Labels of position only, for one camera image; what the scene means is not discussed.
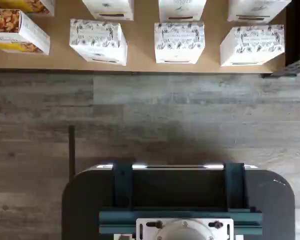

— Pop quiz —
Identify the white floral print box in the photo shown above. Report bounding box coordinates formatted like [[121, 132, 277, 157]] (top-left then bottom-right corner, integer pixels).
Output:
[[158, 0, 207, 23], [81, 0, 135, 22], [154, 21, 206, 65], [219, 24, 286, 68], [69, 18, 128, 67], [227, 0, 293, 25]]

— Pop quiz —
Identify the yellow white granola box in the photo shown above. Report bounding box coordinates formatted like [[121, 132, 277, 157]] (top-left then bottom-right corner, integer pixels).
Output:
[[0, 8, 51, 56], [0, 0, 55, 17]]

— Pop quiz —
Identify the thin dark rod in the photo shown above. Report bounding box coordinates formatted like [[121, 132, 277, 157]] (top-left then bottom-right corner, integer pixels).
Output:
[[68, 125, 76, 176]]

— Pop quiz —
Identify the dark rounded robot cart platform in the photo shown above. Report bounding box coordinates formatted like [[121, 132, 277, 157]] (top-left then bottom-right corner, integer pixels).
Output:
[[61, 162, 296, 240]]

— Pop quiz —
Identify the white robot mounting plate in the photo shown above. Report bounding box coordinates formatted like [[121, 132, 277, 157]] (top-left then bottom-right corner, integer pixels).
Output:
[[135, 217, 235, 240]]

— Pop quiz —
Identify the teal metal mounting frame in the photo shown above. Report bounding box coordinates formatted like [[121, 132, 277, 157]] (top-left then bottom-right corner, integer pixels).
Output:
[[99, 161, 263, 240]]

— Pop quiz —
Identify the black metal shelf frame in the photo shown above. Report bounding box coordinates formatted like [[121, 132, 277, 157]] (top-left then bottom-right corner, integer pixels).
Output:
[[261, 0, 300, 79]]

